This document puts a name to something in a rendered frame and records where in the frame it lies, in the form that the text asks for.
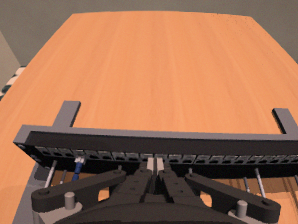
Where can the dark grey patch panel rack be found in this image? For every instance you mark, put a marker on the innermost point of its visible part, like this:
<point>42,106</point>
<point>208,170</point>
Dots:
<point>236,155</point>

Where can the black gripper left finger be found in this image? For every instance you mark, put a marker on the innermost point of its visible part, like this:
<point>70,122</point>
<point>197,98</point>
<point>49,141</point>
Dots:
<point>56,202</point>

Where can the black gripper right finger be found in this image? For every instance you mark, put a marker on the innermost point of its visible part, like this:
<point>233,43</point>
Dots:
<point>235,202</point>

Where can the blue patch cord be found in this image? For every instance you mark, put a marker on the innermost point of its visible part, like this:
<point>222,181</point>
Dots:
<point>75,177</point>

